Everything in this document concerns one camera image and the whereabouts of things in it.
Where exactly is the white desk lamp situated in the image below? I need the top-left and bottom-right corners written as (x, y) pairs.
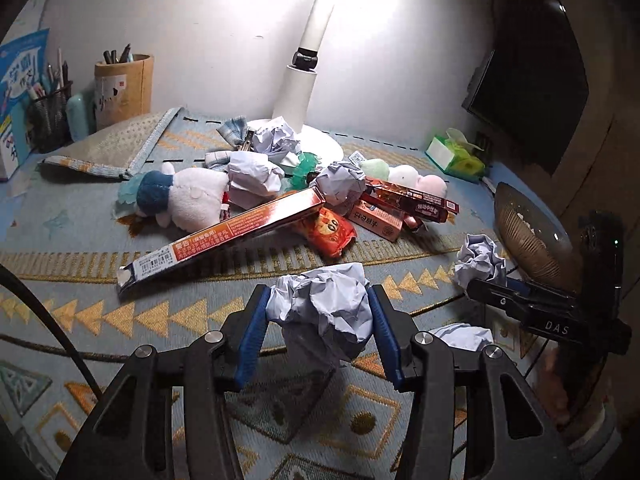
top-left (247, 0), bottom-right (401, 167)

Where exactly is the long orange box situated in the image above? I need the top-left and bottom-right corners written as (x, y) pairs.
top-left (116, 187), bottom-right (326, 301)

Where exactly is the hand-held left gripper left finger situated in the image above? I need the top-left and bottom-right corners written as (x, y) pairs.
top-left (55, 284), bottom-right (273, 480)

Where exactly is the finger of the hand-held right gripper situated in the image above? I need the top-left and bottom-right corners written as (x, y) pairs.
top-left (502, 277), bottom-right (576, 306)
top-left (466, 279), bottom-right (551, 328)

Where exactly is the green tissue pack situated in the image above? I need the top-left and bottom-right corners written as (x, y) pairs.
top-left (425, 127), bottom-right (488, 183)

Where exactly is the long red snack packet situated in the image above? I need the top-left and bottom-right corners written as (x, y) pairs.
top-left (362, 178), bottom-right (461, 226)

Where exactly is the black mesh pen holder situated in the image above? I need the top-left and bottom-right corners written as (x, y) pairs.
top-left (26, 82), bottom-right (73, 153)

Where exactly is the white paper ball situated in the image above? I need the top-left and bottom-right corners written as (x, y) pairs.
top-left (251, 116), bottom-right (302, 156)
top-left (266, 261), bottom-right (375, 362)
top-left (227, 152), bottom-right (287, 209)
top-left (429, 323), bottom-right (495, 352)
top-left (315, 160), bottom-right (368, 206)
top-left (453, 233), bottom-right (509, 291)

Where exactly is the round woven basket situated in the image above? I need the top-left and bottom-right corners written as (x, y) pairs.
top-left (492, 181), bottom-right (586, 297)

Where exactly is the blue book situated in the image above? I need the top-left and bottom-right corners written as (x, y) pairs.
top-left (0, 29), bottom-right (51, 183)

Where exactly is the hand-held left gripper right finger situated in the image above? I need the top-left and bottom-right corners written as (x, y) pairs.
top-left (367, 284), bottom-right (583, 480)

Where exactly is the wooden pen holder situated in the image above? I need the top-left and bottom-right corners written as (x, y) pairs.
top-left (94, 54), bottom-right (155, 131)

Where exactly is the white plush toy blue hat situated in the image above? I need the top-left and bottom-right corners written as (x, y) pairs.
top-left (116, 161), bottom-right (232, 231)

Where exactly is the black cable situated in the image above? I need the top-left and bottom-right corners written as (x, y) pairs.
top-left (0, 264), bottom-right (103, 401)

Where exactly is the patterned blue table mat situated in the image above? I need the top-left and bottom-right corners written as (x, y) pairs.
top-left (0, 110), bottom-right (566, 480)

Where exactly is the black television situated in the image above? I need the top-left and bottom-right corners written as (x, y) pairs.
top-left (461, 0), bottom-right (592, 177)

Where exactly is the pastel pink plush toy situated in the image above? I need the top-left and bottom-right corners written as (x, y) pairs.
top-left (359, 158), bottom-right (448, 198)

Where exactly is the small orange box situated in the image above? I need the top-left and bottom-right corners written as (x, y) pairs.
top-left (345, 199), bottom-right (405, 243)

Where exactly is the person's right hand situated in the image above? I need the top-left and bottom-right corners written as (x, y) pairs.
top-left (540, 345), bottom-right (573, 413)

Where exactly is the checkered cloth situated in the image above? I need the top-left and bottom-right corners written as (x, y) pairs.
top-left (204, 116), bottom-right (253, 171)

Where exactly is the teal case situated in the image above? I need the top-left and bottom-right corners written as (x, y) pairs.
top-left (66, 91), bottom-right (97, 142)

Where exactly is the woven placemat blue trim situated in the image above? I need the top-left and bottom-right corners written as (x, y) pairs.
top-left (39, 106), bottom-right (183, 181)

